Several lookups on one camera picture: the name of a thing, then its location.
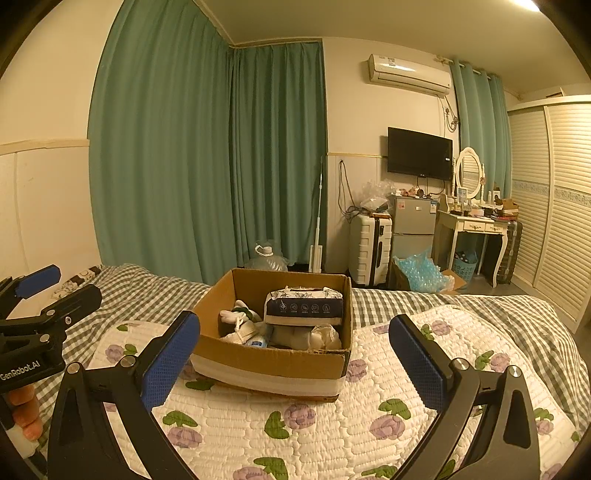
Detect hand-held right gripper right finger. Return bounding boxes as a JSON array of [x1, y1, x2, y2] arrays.
[[388, 314, 541, 480]]

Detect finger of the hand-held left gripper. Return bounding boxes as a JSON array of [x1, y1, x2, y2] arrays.
[[41, 284, 103, 326], [0, 264, 62, 305]]

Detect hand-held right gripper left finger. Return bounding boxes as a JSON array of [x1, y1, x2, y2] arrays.
[[46, 310, 201, 480]]

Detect white plush toy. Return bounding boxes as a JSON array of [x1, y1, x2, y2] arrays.
[[218, 300, 269, 345]]

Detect cream cloth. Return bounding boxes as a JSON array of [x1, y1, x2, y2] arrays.
[[309, 324, 343, 350]]

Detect cardboard box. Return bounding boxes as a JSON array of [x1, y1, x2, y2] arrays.
[[190, 268, 352, 403]]

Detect floral tissue pack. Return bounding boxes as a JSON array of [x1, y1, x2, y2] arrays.
[[264, 286, 345, 328]]

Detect person's left hand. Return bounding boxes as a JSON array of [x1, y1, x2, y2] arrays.
[[11, 384, 42, 442]]

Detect brown patterned pillow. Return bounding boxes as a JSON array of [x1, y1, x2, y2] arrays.
[[52, 264, 105, 299]]

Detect blue basket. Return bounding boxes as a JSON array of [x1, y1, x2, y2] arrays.
[[452, 251, 479, 278]]

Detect floral quilted blanket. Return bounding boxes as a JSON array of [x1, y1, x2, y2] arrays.
[[88, 305, 588, 480]]

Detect white suitcase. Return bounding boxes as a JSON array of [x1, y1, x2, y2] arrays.
[[348, 213, 393, 286]]

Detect grey small fridge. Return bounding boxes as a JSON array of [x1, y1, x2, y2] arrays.
[[389, 194, 438, 278]]

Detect clear water jug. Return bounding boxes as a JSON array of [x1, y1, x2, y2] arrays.
[[243, 243, 290, 272]]

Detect dark checked suitcase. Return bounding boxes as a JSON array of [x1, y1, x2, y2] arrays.
[[496, 220, 524, 285]]

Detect white dressing table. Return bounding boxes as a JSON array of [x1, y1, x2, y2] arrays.
[[436, 210, 511, 288]]

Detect white mop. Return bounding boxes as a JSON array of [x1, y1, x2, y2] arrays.
[[308, 156, 327, 271]]

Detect clear plastic bag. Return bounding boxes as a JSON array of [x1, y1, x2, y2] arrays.
[[360, 180, 396, 214]]

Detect wide teal curtain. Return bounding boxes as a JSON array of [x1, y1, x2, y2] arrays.
[[88, 0, 237, 283]]

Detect white oval vanity mirror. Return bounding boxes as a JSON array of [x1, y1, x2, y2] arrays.
[[455, 147, 487, 202]]

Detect white louvered wardrobe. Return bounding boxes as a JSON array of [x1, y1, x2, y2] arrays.
[[507, 95, 591, 334]]

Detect narrow teal curtain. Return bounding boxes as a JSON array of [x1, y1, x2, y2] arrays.
[[450, 59, 513, 200]]

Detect white air conditioner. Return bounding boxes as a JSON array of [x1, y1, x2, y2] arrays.
[[368, 54, 453, 97]]

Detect black wall cables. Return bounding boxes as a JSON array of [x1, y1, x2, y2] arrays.
[[338, 159, 366, 219]]

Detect black wall television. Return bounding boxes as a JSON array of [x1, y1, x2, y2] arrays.
[[387, 127, 454, 182]]

